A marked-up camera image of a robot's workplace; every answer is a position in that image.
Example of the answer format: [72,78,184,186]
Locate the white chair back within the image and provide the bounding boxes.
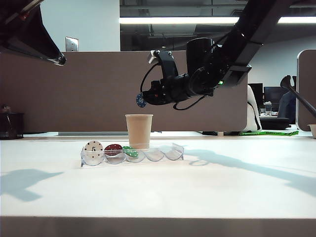
[247,86,262,132]

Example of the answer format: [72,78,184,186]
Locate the black rod with scoop head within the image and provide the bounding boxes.
[280,75,316,113]

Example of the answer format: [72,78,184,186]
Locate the clear plastic chip tray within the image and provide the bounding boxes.
[80,143,185,168]

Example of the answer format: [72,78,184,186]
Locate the long ceiling light strip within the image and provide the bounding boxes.
[119,16,316,25]

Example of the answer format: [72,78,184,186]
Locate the white poker chip 5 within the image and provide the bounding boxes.
[83,141,104,159]

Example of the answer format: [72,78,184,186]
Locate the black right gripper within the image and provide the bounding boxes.
[143,74,192,106]

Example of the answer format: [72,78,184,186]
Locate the brown foreground panel edge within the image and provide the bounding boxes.
[0,216,316,237]

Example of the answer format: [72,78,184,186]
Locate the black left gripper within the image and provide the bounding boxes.
[0,0,67,66]

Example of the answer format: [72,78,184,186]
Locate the brown fabric desk partition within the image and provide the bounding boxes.
[0,50,248,134]
[297,50,316,132]

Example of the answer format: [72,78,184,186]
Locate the metal wall switch plate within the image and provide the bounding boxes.
[65,37,79,53]

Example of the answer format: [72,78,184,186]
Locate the black camera cable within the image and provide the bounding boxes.
[140,63,158,96]

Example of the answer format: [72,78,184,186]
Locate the blue poker chip 50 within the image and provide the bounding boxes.
[136,93,147,109]

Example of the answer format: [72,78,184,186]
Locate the beige paper cup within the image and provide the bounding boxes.
[124,114,154,151]

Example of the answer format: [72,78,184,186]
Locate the green tape strip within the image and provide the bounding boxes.
[238,130,299,137]

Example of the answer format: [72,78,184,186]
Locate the green poker chip 20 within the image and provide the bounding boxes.
[122,145,138,158]

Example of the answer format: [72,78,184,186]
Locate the black computer monitor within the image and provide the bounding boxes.
[263,86,288,103]
[248,83,264,109]

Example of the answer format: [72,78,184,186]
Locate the red poker chip 10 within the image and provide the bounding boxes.
[104,144,123,158]

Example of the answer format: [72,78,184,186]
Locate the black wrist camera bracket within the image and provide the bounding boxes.
[154,49,179,79]

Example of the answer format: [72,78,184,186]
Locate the seated person in blue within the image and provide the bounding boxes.
[277,91,296,119]

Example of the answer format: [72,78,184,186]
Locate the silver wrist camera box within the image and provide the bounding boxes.
[147,50,158,64]

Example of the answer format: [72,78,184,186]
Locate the black looped gripper cable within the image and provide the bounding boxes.
[172,95,210,111]

